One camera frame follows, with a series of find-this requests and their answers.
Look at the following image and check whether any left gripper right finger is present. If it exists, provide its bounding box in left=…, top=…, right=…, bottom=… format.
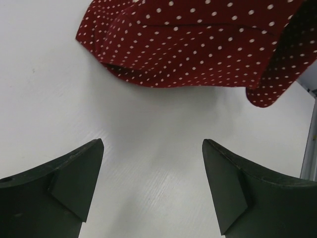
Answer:
left=202, top=139, right=317, bottom=238

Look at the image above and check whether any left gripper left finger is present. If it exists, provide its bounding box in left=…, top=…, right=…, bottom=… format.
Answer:
left=0, top=139, right=104, bottom=238

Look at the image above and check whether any red polka dot skirt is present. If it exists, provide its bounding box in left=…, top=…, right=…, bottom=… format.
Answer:
left=76, top=0, right=317, bottom=108

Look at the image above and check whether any aluminium frame rail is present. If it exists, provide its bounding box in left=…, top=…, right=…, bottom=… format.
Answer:
left=299, top=81, right=317, bottom=181

